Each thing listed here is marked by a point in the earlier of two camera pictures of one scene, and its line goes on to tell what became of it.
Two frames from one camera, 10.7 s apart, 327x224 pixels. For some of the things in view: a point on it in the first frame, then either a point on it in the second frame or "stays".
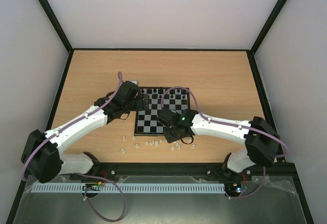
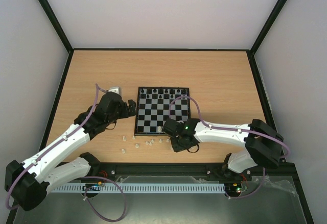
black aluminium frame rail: [191, 170] stays
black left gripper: [140, 106] -> [125, 113]
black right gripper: [165, 117] -> [169, 127]
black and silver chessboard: [147, 123] stays
